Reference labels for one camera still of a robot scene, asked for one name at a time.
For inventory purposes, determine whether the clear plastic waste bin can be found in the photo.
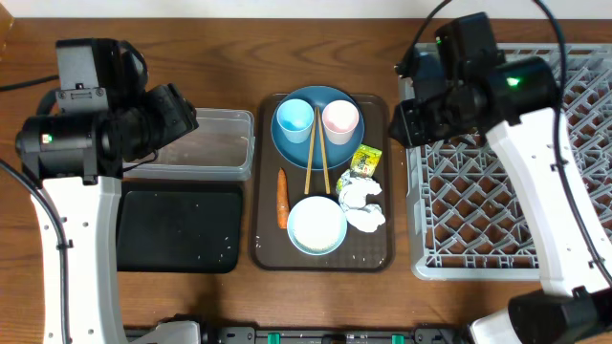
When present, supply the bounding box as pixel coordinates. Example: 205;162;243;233
123;108;255;182

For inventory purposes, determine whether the dark blue plate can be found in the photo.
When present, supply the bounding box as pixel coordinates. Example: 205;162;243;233
270;86;365;169

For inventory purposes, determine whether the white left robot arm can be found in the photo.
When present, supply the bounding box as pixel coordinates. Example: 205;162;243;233
15;38;198;343

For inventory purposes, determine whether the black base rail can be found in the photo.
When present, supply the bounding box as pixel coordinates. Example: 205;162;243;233
124;326;472;344

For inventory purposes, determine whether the wooden chopstick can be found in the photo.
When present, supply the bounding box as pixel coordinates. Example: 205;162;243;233
304;107;318;195
316;107;331;195

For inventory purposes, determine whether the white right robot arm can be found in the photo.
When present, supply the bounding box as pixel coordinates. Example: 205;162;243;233
389;12;611;343

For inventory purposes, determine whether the left wooden chopstick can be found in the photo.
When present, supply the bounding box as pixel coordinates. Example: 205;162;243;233
304;107;318;195

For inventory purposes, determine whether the grey dishwasher rack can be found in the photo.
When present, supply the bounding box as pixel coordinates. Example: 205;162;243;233
405;44;611;281

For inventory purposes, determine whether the light blue cup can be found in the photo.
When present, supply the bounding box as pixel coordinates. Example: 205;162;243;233
276;98;315;143

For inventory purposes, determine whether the light blue bowl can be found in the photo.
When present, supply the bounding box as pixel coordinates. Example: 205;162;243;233
287;196;348;256

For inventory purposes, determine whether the brown serving tray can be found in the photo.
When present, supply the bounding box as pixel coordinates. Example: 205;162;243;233
251;86;394;272

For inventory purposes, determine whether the black waste tray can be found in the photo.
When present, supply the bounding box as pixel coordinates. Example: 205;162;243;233
117;181;243;273

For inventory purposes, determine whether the white tissue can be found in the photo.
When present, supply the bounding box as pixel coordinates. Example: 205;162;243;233
336;170;385;233

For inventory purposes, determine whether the right wooden chopstick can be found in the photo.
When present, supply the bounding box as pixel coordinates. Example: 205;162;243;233
316;107;331;195

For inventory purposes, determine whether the orange carrot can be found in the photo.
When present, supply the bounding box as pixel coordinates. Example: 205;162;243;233
276;168;290;229

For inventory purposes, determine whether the pink cup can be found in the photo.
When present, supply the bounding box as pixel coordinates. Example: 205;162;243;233
322;100;360;145

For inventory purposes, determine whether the yellow green snack wrapper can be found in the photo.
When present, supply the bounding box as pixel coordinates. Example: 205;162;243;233
350;144;383;178

